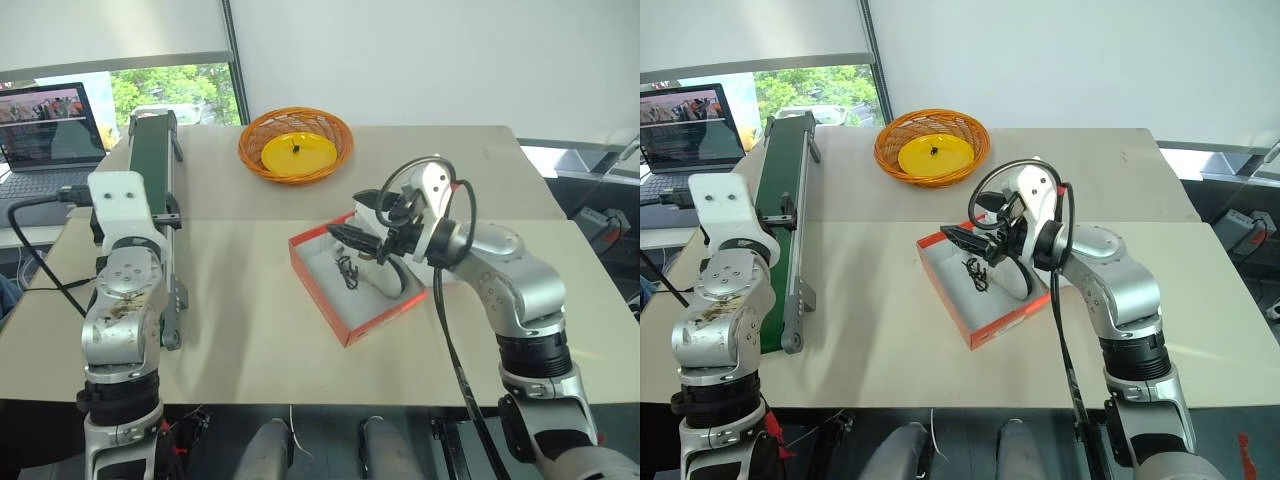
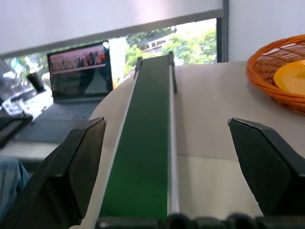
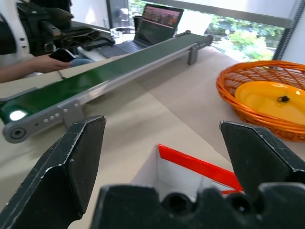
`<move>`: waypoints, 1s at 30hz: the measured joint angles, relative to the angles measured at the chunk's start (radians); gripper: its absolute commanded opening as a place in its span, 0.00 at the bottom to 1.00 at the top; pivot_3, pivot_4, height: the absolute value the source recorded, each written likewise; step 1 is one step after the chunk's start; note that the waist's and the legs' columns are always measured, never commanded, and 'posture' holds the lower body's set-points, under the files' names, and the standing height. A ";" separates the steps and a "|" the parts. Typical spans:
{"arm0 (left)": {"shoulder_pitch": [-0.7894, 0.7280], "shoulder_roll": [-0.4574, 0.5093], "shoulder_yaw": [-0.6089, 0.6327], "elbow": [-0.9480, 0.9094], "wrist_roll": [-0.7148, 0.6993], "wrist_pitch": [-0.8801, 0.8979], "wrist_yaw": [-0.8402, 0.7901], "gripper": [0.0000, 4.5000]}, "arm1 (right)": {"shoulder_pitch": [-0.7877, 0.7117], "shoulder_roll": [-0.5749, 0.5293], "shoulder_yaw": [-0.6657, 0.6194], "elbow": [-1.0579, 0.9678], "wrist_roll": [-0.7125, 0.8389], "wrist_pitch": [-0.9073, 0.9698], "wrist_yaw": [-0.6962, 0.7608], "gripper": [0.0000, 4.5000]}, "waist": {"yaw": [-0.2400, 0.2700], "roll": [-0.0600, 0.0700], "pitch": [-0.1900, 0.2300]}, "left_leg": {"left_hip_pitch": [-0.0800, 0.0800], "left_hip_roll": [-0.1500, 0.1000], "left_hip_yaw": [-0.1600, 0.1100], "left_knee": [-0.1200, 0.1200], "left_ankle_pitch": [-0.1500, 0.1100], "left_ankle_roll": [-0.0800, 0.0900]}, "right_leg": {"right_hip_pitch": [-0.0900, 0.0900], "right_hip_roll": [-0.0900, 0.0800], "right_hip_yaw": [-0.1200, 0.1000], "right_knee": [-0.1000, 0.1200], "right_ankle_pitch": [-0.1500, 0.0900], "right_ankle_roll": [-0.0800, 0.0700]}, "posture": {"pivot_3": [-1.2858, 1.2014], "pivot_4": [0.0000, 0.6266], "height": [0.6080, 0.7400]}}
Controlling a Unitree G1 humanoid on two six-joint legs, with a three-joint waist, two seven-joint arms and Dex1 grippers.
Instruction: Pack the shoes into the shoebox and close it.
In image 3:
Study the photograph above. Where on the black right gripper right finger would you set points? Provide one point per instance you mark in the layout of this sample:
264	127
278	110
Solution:
262	157

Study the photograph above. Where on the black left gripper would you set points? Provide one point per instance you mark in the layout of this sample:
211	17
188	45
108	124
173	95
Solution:
35	26

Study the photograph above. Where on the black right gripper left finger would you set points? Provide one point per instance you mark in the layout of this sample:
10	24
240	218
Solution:
59	181

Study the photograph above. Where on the black smartphone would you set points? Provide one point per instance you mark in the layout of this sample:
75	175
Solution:
63	55

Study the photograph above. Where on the red and white shoebox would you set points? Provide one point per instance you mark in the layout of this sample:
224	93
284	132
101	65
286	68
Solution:
181	171

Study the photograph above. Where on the person's bare hand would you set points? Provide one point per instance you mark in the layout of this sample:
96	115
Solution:
47	64

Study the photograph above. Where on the white desk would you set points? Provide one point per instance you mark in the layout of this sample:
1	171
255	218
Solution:
95	53

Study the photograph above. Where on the green conveyor belt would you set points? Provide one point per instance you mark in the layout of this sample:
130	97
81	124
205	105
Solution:
133	60

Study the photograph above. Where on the black cup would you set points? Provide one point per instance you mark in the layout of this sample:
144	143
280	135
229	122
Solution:
137	23

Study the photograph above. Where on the yellow plastic plate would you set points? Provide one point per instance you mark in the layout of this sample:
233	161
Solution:
259	100

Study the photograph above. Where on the small dark object on plate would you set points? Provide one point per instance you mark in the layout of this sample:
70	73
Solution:
283	98

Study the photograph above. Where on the open black laptop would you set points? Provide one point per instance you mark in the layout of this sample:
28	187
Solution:
157	26

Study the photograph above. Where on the orange wicker basket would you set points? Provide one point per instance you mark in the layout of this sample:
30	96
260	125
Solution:
228	90

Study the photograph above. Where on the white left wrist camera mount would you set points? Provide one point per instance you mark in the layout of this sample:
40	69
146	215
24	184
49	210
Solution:
21	26

